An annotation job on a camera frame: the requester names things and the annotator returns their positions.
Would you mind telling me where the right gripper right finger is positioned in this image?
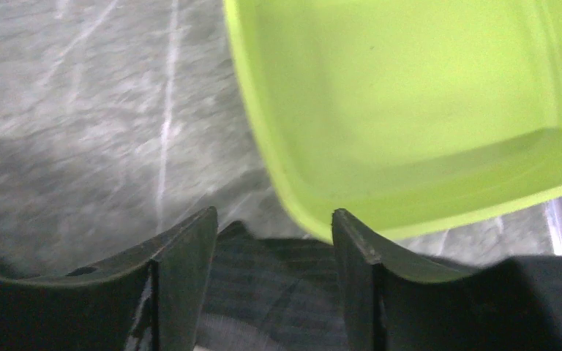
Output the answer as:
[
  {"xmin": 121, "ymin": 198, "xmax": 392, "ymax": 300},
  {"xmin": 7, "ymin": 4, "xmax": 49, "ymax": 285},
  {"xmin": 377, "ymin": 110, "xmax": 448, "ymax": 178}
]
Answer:
[{"xmin": 331, "ymin": 209, "xmax": 562, "ymax": 350}]

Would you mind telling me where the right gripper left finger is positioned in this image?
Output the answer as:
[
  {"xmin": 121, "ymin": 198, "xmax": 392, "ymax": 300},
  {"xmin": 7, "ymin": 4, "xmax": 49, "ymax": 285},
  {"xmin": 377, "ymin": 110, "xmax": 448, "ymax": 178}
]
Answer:
[{"xmin": 0, "ymin": 207, "xmax": 217, "ymax": 350}]

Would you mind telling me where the black pinstriped shirt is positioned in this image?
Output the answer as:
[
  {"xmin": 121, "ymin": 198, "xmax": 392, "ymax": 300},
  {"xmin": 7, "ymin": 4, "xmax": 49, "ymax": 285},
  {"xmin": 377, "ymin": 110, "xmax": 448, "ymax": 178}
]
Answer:
[{"xmin": 0, "ymin": 220, "xmax": 562, "ymax": 351}]

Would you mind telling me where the green plastic basin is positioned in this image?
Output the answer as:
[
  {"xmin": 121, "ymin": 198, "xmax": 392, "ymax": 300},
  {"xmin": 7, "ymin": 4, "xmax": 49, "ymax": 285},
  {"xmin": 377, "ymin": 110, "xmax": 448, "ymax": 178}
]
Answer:
[{"xmin": 223, "ymin": 1, "xmax": 562, "ymax": 241}]

